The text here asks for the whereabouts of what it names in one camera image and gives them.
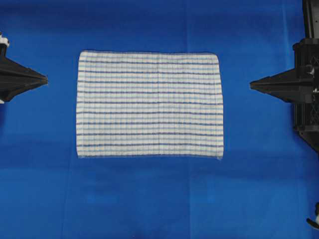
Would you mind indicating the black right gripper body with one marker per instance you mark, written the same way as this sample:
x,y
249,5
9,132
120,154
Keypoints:
x,y
306,109

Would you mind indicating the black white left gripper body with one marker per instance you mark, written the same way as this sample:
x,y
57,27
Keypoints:
x,y
4,44

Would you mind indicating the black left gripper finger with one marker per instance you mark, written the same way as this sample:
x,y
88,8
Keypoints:
x,y
9,90
9,68

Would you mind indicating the black aluminium frame post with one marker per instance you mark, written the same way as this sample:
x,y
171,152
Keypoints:
x,y
311,18

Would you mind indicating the blue white striped towel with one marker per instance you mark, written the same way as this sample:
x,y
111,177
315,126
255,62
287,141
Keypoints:
x,y
149,103

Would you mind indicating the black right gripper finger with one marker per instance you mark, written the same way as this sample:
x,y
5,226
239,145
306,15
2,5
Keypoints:
x,y
284,78
285,93

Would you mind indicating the blue table cloth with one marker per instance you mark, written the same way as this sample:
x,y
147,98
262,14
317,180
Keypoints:
x,y
265,186

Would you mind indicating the black white clip object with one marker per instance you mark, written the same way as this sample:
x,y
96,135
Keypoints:
x,y
314,223

